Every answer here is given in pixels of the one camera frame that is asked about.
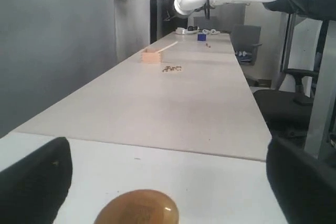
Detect small wooden box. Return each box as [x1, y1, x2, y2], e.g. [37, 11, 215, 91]
[141, 48, 162, 63]

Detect blue cube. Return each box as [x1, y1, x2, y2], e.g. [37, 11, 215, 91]
[197, 33, 207, 41]

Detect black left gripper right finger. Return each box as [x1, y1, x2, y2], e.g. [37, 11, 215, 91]
[266, 137, 335, 223]

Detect black office chair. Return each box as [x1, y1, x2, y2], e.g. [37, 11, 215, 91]
[254, 68, 319, 139]

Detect dark soy sauce bottle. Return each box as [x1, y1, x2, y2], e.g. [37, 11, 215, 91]
[94, 189, 180, 223]

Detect scattered brown beans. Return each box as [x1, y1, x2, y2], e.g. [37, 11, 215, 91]
[162, 66, 182, 72]

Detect grey office chair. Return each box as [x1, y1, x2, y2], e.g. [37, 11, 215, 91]
[230, 24, 262, 66]

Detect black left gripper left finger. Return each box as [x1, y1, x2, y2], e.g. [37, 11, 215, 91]
[1, 137, 73, 223]

